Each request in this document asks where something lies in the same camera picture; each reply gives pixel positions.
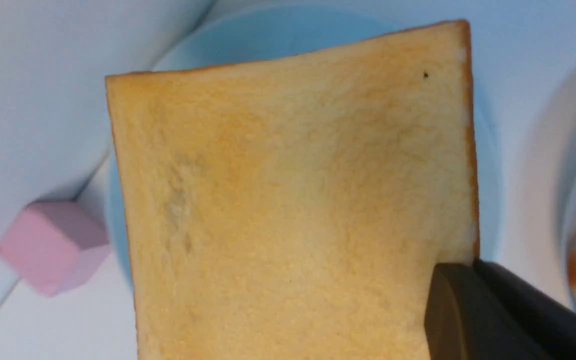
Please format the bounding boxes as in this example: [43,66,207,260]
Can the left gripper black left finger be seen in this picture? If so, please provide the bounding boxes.
[423,263,550,360]

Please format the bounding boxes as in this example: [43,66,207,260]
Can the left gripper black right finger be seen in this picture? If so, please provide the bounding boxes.
[473,259,576,360]

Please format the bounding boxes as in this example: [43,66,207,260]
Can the toast slice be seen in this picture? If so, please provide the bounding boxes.
[105,19,480,360]

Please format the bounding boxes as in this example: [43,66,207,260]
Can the light blue plate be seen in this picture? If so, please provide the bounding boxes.
[107,4,505,291]

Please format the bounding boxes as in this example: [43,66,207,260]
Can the pink cube block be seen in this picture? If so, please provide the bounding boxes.
[0,201,111,297]

